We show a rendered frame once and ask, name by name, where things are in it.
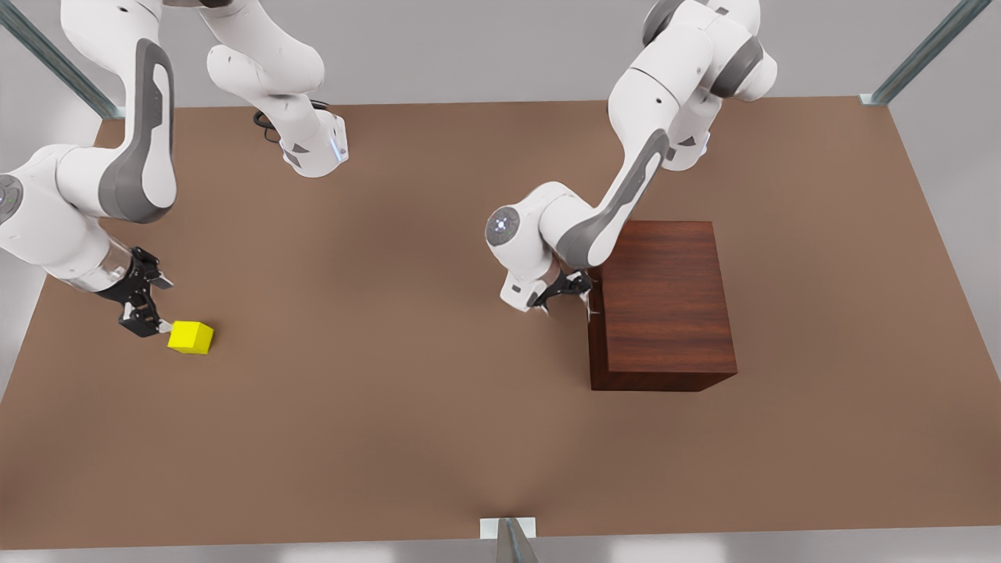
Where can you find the yellow cube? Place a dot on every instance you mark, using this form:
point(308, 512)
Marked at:
point(191, 337)

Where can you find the dark wooden box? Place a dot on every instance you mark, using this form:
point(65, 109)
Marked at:
point(665, 305)

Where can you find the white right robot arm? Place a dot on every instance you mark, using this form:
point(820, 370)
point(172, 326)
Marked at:
point(133, 156)

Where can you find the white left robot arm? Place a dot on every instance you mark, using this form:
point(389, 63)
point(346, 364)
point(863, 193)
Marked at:
point(649, 102)

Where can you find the silver frame post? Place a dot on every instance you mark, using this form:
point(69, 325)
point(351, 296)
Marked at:
point(512, 541)
point(55, 59)
point(923, 55)

